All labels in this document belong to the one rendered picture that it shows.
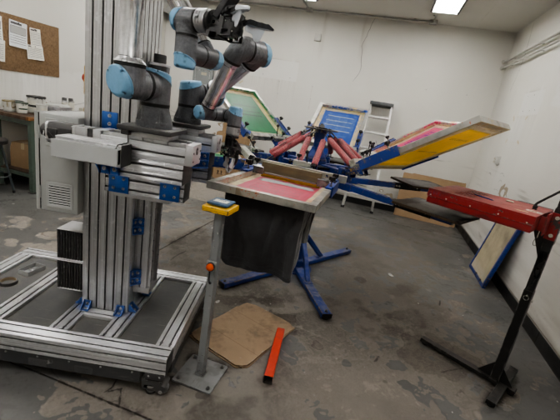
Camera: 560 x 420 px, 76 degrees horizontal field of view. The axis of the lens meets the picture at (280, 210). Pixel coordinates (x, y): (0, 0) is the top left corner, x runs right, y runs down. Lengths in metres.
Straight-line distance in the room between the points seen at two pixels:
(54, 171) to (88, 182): 0.15
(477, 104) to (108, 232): 5.67
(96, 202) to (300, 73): 5.12
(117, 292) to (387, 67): 5.39
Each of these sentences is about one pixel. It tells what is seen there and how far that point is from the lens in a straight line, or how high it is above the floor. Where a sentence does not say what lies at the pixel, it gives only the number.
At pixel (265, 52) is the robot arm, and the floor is 1.67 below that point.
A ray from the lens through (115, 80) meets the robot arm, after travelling 1.53.
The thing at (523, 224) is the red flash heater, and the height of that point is 1.05.
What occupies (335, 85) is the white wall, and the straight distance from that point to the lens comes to 6.47.
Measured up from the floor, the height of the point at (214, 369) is 0.01.
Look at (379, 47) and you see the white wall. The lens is 6.49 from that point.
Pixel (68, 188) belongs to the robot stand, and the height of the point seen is 0.89.
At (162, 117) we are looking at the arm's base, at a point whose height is 1.31.
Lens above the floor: 1.43
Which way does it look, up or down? 16 degrees down
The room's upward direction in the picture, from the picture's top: 10 degrees clockwise
